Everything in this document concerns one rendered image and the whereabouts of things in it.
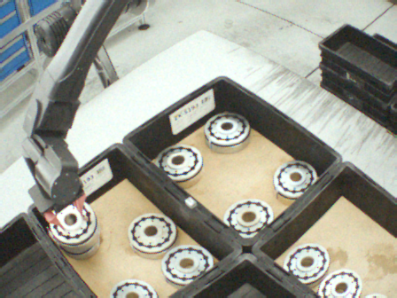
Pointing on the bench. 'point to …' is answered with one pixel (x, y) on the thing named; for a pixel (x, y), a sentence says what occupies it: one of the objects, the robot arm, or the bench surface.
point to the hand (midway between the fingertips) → (69, 217)
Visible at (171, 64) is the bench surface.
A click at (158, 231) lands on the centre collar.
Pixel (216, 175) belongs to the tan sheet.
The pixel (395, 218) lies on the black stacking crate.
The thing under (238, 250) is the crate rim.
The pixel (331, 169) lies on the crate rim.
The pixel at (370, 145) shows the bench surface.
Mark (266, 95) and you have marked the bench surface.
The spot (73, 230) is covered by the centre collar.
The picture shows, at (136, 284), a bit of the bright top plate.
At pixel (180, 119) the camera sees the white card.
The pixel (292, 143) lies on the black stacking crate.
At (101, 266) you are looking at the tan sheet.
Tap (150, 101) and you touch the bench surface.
